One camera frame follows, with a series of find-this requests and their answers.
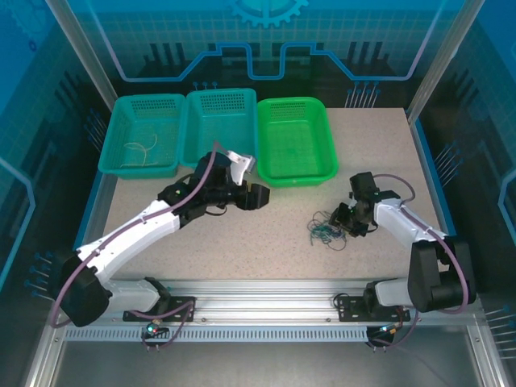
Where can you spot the teal plastic basket wide rim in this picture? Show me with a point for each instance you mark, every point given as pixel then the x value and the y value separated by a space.
pixel 141 133

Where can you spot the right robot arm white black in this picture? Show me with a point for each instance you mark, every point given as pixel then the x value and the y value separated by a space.
pixel 427 274

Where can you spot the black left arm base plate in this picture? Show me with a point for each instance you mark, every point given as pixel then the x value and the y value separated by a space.
pixel 181 308

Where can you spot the aluminium frame post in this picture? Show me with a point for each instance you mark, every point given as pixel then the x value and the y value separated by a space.
pixel 82 48
pixel 439 60

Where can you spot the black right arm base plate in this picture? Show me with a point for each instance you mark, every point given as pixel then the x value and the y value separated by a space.
pixel 350 308

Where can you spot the right base connector with leds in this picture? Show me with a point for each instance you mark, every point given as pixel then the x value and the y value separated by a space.
pixel 383 330

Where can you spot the base connector with leds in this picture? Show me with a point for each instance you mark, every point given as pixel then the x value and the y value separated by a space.
pixel 155 329
pixel 383 330

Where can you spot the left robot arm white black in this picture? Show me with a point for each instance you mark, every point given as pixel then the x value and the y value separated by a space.
pixel 133 235

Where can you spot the left base connector with leds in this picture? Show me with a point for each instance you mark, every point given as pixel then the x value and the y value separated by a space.
pixel 155 329

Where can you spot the bright green plastic basket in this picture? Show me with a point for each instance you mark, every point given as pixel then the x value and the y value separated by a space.
pixel 296 141

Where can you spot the teal plastic basket tall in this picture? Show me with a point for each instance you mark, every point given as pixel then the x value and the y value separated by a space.
pixel 219 121

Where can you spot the aluminium mounting rail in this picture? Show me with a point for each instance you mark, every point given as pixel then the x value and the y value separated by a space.
pixel 258 298

